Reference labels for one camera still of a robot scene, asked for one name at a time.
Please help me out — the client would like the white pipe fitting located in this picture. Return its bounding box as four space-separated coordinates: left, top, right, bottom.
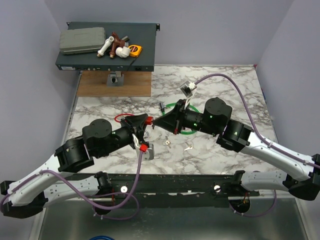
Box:
97 36 115 58

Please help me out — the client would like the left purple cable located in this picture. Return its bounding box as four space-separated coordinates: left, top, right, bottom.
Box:
0 149 144 221

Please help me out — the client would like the brown pipe fitting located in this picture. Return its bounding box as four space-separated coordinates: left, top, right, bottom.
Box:
109 32 130 58

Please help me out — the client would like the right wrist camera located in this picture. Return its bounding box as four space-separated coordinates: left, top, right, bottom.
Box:
180 81 197 108

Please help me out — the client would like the yellow tape measure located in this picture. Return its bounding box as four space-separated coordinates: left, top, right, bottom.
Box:
128 44 143 58

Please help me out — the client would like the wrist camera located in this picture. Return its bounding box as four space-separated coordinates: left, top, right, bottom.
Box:
135 141 155 160
180 81 197 108

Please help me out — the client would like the grey plastic case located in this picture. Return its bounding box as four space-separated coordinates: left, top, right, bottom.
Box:
59 27 106 55

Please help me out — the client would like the red cable lock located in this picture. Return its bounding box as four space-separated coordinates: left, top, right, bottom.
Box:
114 113 154 126

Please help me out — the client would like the white elbow fitting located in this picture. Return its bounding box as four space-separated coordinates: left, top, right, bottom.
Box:
115 46 131 58

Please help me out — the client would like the blue cable coil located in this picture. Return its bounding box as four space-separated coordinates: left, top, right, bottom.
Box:
88 234 115 240

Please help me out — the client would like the grey metal bracket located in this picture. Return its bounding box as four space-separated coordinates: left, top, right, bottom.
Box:
106 71 124 87

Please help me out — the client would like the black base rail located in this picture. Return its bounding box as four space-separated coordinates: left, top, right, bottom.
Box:
123 170 259 209

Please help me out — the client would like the wooden board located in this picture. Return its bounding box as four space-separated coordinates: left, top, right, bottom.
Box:
77 71 152 97

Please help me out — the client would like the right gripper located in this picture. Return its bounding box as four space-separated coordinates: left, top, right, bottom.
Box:
152 100 217 137

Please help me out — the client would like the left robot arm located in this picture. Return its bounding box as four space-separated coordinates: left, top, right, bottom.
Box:
0 114 154 219

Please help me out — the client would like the dark rack switch box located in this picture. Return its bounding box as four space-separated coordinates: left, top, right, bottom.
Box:
55 21 161 72

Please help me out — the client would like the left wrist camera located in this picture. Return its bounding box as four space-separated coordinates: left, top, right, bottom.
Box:
135 141 155 160

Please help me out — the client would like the brass padlock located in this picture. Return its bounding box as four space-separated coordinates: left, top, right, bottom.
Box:
143 130 150 138

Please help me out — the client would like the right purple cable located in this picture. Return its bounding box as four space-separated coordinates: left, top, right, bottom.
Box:
193 73 320 218

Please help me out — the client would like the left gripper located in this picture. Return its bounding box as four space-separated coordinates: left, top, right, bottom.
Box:
96 115 151 159

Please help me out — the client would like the silver key pair right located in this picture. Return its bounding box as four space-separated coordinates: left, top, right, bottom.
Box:
184 142 193 151

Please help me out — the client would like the green cable lock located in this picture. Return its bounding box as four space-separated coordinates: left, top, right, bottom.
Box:
159 102 200 135

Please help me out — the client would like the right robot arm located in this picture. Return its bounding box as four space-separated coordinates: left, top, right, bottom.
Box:
153 97 320 201

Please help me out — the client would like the purple cable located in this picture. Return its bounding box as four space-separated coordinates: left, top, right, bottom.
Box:
193 73 320 218
0 149 144 221

